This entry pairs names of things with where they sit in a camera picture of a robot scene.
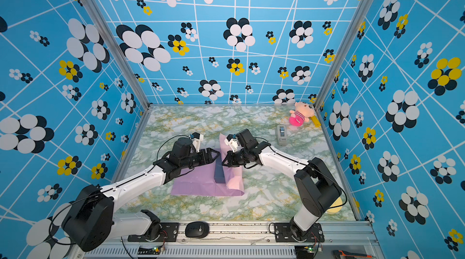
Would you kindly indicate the pink plush pig toy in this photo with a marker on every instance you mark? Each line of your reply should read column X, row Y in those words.
column 302, row 114

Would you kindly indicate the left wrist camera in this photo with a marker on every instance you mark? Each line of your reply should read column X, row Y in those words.
column 197, row 139

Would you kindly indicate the green circuit board right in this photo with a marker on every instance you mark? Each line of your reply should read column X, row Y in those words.
column 306, row 252

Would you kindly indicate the yellow round sponge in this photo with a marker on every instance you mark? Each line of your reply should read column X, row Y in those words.
column 336, row 206

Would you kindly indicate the dark blue gift box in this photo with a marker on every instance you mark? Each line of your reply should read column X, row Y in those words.
column 219, row 175

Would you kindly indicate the orange black tool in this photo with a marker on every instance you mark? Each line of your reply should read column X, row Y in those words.
column 339, row 254

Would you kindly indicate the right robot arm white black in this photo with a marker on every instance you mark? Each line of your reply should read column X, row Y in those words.
column 318, row 189

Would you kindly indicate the aluminium frame post right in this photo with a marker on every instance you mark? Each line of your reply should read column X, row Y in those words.
column 346, row 43

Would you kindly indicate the purple wrapping paper sheet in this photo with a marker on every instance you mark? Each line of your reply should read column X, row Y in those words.
column 201, row 181

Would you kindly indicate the green circuit board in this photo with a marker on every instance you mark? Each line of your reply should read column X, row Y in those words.
column 306, row 252
column 150, row 250

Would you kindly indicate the aluminium frame post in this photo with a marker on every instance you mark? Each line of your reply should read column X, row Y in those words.
column 346, row 43
column 96, row 16

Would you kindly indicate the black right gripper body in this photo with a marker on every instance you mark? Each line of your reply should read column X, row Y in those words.
column 241, row 157

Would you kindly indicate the green circuit board left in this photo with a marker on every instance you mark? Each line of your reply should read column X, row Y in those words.
column 150, row 250

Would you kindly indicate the aluminium front rail base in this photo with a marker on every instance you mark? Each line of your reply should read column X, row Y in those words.
column 244, row 240

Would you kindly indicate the aluminium frame post left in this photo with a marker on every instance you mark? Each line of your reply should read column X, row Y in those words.
column 96, row 16

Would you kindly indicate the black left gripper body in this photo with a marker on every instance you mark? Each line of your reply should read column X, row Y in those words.
column 194, row 159

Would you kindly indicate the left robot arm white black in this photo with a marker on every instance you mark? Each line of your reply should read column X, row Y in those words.
column 91, row 219

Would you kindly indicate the black computer mouse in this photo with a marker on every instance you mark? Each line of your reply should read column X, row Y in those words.
column 197, row 229

